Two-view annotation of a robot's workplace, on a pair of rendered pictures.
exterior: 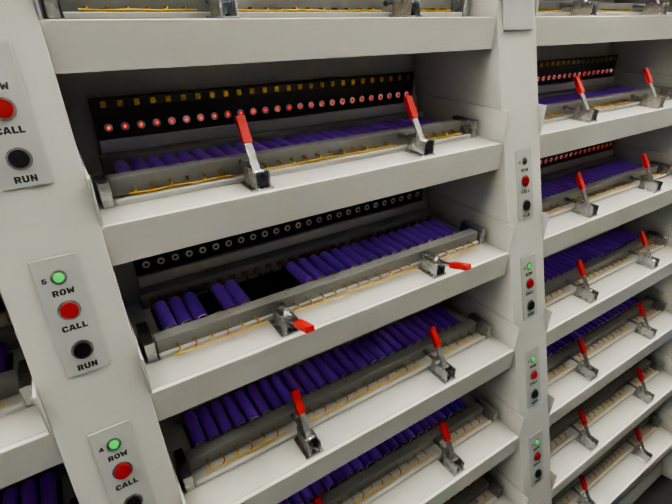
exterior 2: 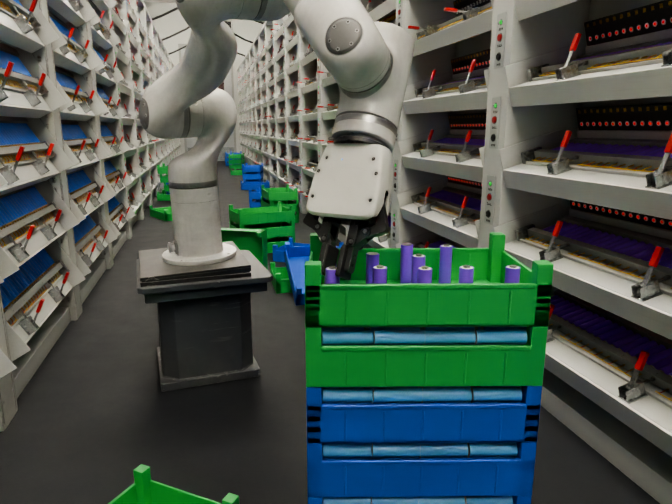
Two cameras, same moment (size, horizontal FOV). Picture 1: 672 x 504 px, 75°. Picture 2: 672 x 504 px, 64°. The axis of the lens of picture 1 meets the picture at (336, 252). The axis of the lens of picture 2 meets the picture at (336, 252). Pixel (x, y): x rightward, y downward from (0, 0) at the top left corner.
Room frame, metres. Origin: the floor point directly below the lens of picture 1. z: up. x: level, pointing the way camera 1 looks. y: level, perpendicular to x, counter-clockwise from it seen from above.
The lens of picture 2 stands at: (0.73, -1.75, 0.64)
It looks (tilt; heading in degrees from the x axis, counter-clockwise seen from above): 13 degrees down; 105
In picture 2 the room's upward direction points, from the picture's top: straight up
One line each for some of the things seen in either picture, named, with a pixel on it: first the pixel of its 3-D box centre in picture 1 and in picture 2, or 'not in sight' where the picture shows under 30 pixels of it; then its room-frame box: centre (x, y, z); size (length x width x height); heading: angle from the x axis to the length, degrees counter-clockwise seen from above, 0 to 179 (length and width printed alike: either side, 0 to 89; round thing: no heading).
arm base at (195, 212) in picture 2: not in sight; (196, 220); (0.02, -0.53, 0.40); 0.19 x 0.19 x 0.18
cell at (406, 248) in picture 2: not in sight; (406, 265); (0.63, -0.97, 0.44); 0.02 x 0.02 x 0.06
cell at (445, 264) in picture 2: not in sight; (445, 265); (0.69, -0.95, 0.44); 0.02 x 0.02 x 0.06
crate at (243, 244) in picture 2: not in sight; (232, 251); (-0.33, 0.36, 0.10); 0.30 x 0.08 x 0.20; 3
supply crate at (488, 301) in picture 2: not in sight; (415, 274); (0.65, -1.03, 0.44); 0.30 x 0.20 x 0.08; 16
